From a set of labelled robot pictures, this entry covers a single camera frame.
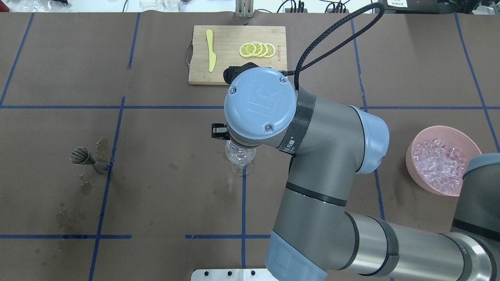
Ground aluminium frame post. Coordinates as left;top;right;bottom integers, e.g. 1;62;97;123
235;0;255;18

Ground steel jigger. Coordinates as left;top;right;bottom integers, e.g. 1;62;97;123
70;147;110;174

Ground black braided cable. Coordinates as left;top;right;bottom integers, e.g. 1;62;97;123
287;2;386;91

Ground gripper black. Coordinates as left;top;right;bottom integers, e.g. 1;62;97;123
211;123;230;140

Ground wine glass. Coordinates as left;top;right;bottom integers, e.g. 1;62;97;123
225;140;257;177

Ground clear ice cubes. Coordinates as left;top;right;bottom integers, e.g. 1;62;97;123
410;138;466;196

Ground yellow plastic knife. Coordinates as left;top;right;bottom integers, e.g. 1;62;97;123
206;30;217;73

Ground lemon slices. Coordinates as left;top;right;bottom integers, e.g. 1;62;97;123
239;42;277;59

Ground wooden cutting board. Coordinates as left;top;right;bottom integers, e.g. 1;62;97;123
189;25;288;85

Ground pink bowl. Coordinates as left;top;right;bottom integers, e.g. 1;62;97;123
405;126;482;196

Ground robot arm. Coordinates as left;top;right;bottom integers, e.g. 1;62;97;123
212;63;499;281

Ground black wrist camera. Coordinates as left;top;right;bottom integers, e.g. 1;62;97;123
223;62;259;85

